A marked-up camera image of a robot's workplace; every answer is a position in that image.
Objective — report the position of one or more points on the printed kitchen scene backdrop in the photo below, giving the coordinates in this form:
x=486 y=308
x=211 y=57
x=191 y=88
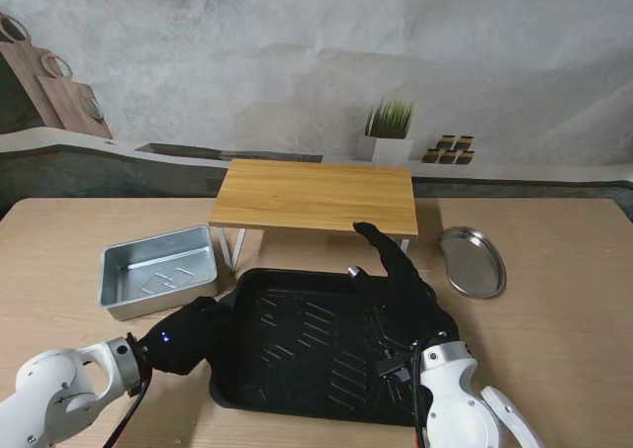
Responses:
x=297 y=72

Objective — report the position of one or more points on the large black baking tray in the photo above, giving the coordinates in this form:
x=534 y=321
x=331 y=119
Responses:
x=297 y=349

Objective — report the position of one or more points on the wooden shelf with white legs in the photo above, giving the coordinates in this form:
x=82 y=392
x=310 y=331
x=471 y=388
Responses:
x=316 y=196

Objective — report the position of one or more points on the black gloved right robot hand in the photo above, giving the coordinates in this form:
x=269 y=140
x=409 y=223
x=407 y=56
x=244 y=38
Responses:
x=410 y=304

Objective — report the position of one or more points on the oval stainless steel tray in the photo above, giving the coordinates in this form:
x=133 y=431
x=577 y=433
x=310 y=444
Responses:
x=475 y=262

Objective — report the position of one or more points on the silver rectangular baking pan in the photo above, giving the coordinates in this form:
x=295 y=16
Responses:
x=158 y=275

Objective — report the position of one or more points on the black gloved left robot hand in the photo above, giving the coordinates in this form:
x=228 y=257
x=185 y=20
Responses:
x=183 y=339

